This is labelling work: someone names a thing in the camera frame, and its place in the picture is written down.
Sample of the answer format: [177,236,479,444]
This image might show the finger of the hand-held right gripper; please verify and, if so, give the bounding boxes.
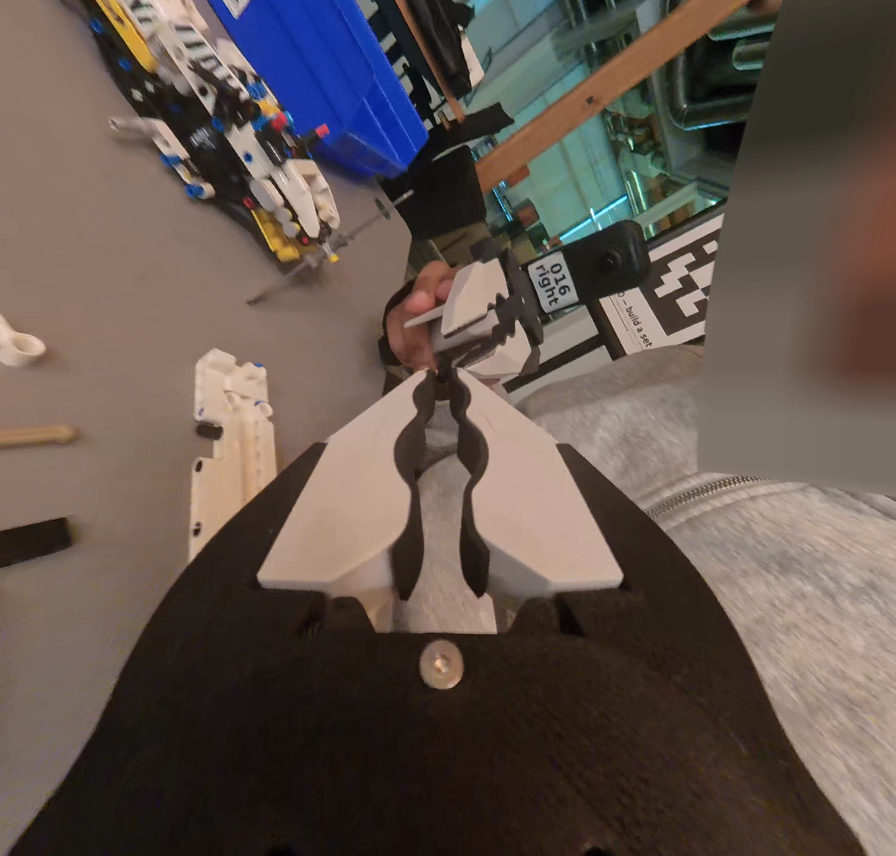
[430,258,525,372]
[458,306,544,383]

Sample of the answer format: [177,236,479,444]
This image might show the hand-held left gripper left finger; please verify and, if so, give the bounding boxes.
[256,372,433,631]

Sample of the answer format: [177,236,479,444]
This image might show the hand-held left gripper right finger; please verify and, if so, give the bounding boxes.
[443,368,625,633]

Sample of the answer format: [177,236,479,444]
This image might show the white lego panel assembly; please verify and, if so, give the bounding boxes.
[188,348,279,564]

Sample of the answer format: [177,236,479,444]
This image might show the white black lego vehicle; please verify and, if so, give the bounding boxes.
[38,0,415,305]

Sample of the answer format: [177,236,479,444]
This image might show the black lego beam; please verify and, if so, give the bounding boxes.
[0,518,75,568]

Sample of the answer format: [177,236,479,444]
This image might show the tan lego axle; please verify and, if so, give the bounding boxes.
[0,425,79,448]

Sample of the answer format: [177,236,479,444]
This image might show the white lego connector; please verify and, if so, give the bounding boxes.
[0,313,47,368]

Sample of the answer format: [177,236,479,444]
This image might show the person's right hand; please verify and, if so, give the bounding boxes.
[384,261,457,374]

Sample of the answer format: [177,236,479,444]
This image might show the black chair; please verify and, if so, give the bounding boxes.
[381,143,489,242]

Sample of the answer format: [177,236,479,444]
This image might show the wooden beam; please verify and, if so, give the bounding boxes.
[476,0,796,192]

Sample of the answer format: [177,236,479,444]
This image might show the blue plastic bin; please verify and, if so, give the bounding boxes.
[181,0,429,179]

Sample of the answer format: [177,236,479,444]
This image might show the silver ventilation duct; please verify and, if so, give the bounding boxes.
[668,23,774,132]

